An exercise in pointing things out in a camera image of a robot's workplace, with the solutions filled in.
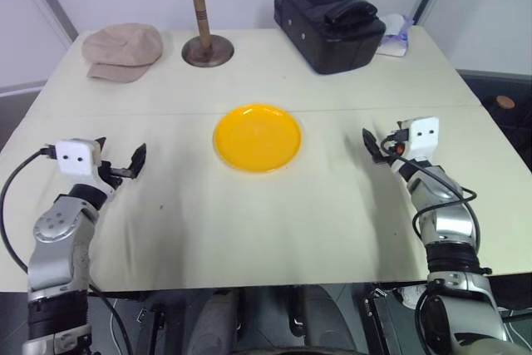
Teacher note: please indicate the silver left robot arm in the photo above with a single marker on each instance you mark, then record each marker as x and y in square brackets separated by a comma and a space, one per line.
[58, 238]

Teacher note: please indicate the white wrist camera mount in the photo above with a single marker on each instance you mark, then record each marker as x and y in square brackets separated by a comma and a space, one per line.
[75, 155]
[423, 136]

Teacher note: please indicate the dark chair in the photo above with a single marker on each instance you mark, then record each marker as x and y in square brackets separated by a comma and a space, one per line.
[498, 139]

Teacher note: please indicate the brown wooden hat stand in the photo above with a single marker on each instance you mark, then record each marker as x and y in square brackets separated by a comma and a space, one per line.
[203, 18]

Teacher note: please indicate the round wooden knob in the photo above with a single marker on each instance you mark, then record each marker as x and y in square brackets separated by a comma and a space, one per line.
[505, 103]

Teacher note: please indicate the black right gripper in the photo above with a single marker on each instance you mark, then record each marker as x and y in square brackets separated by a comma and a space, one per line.
[397, 160]

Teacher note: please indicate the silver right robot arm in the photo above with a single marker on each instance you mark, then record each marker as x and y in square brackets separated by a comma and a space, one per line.
[449, 222]

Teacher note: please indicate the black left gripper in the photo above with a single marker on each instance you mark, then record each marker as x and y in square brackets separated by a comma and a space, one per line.
[106, 177]

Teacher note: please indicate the cream table cloth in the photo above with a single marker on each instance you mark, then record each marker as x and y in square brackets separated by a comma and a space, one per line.
[249, 226]

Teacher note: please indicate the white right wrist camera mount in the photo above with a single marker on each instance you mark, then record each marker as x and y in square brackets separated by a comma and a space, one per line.
[423, 136]

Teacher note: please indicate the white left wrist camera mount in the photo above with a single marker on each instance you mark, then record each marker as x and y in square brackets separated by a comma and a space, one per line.
[75, 155]

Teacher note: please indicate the white plastic tissue pack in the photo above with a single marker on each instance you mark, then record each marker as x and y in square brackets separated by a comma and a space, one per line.
[395, 37]

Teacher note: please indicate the yellow round plate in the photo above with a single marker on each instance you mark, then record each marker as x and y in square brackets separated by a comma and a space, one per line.
[257, 139]

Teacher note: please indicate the black box under table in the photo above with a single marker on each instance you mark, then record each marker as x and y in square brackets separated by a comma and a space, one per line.
[392, 321]

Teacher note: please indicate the beige flat cap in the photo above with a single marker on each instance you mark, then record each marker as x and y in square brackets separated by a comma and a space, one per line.
[120, 49]

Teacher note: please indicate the black fabric bag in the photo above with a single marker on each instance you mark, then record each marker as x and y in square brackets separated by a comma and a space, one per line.
[332, 39]

